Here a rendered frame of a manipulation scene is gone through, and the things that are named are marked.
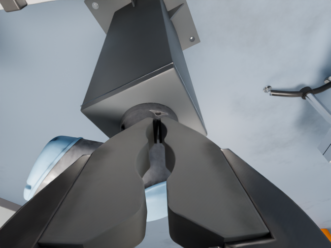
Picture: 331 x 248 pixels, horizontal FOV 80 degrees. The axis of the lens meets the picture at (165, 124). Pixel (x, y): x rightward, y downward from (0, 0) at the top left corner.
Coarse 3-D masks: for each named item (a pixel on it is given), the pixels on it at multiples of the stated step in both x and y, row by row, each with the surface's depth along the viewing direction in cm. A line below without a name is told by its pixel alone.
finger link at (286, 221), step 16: (240, 160) 8; (240, 176) 7; (256, 176) 7; (256, 192) 7; (272, 192) 6; (256, 208) 6; (272, 208) 6; (288, 208) 6; (272, 224) 6; (288, 224) 6; (304, 224) 6; (256, 240) 5; (272, 240) 5; (288, 240) 5; (304, 240) 5; (320, 240) 5
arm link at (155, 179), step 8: (160, 144) 41; (152, 152) 39; (160, 152) 39; (152, 160) 37; (160, 160) 38; (152, 168) 36; (160, 168) 37; (144, 176) 35; (152, 176) 35; (160, 176) 36; (168, 176) 36; (144, 184) 34; (152, 184) 34; (160, 184) 34; (152, 192) 33; (160, 192) 33; (152, 200) 33; (160, 200) 33; (152, 208) 35; (160, 208) 35; (152, 216) 38; (160, 216) 39
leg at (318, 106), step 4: (308, 96) 133; (312, 96) 131; (308, 100) 133; (312, 100) 130; (316, 100) 128; (312, 104) 129; (316, 104) 127; (320, 104) 125; (316, 108) 126; (320, 108) 124; (324, 108) 122; (320, 112) 124; (324, 112) 121; (328, 112) 120; (324, 116) 121; (328, 116) 118; (328, 120) 118
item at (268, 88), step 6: (330, 78) 142; (330, 84) 138; (264, 90) 146; (270, 90) 142; (276, 90) 141; (300, 90) 137; (306, 90) 134; (312, 90) 133; (318, 90) 135; (324, 90) 136; (282, 96) 140; (288, 96) 138; (294, 96) 137; (300, 96) 137
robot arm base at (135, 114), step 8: (144, 104) 47; (152, 104) 47; (160, 104) 48; (128, 112) 47; (136, 112) 46; (144, 112) 45; (152, 112) 46; (160, 112) 47; (168, 112) 47; (128, 120) 46; (136, 120) 45; (176, 120) 49; (120, 128) 49
